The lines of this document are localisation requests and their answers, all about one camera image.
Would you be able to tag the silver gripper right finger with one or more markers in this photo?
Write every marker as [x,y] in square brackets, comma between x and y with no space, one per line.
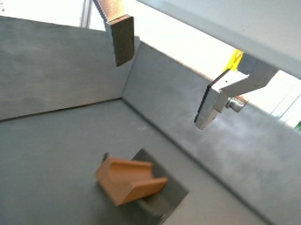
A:
[224,92]

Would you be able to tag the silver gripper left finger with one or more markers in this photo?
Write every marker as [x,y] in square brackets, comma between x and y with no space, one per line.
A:
[120,27]

